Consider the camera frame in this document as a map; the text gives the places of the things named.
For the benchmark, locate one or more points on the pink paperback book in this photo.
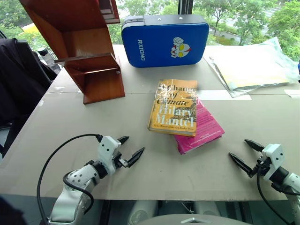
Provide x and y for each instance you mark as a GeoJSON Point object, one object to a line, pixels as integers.
{"type": "Point", "coordinates": [206, 131]}

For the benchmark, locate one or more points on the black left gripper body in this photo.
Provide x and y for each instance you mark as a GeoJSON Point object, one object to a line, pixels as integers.
{"type": "Point", "coordinates": [118, 161]}

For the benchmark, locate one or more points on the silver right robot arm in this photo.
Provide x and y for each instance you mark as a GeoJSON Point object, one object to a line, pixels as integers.
{"type": "Point", "coordinates": [293, 184]}

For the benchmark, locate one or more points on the black jacket on chair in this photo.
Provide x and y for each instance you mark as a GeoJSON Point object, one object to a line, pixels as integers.
{"type": "Point", "coordinates": [18, 82]}

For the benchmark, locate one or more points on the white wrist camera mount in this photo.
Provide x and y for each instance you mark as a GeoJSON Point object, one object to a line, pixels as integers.
{"type": "Point", "coordinates": [107, 150]}
{"type": "Point", "coordinates": [274, 157]}

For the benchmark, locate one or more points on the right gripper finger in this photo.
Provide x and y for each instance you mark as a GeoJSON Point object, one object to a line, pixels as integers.
{"type": "Point", "coordinates": [243, 165]}
{"type": "Point", "coordinates": [255, 146]}

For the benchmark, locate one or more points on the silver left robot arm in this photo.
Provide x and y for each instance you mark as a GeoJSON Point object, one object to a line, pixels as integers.
{"type": "Point", "coordinates": [79, 175]}

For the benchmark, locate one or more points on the brown wooden bookshelf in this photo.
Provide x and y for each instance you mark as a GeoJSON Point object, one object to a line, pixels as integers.
{"type": "Point", "coordinates": [89, 42]}

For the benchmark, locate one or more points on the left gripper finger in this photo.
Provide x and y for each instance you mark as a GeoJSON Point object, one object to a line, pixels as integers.
{"type": "Point", "coordinates": [123, 139]}
{"type": "Point", "coordinates": [136, 156]}

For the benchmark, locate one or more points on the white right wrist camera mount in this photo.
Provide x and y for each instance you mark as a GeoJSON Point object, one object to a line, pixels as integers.
{"type": "Point", "coordinates": [274, 157]}

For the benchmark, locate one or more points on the black window frame post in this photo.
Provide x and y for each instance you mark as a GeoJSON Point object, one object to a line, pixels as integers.
{"type": "Point", "coordinates": [185, 7]}

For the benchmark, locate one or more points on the silver robot torso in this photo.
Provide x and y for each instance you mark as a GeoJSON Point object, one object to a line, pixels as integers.
{"type": "Point", "coordinates": [187, 221]}

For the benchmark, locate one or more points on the clear bottle with dark cap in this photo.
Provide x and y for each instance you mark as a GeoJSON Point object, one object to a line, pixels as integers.
{"type": "Point", "coordinates": [44, 55]}

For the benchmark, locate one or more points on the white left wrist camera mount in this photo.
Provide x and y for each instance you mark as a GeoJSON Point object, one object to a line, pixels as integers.
{"type": "Point", "coordinates": [107, 150]}

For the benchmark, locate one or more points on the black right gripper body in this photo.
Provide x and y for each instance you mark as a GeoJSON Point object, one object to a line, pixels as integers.
{"type": "Point", "coordinates": [262, 167]}

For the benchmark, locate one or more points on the yellow Hilary Mantel book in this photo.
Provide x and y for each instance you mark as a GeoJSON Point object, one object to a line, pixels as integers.
{"type": "Point", "coordinates": [173, 110]}

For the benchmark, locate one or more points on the blue RXIONG cartoon case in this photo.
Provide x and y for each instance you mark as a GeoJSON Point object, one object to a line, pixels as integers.
{"type": "Point", "coordinates": [159, 44]}

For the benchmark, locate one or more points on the clear plastic bag with papers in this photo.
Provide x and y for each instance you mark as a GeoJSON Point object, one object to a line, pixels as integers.
{"type": "Point", "coordinates": [253, 68]}

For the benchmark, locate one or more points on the pale rounded housing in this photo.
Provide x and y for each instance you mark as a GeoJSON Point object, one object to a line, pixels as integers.
{"type": "Point", "coordinates": [207, 208]}
{"type": "Point", "coordinates": [143, 212]}

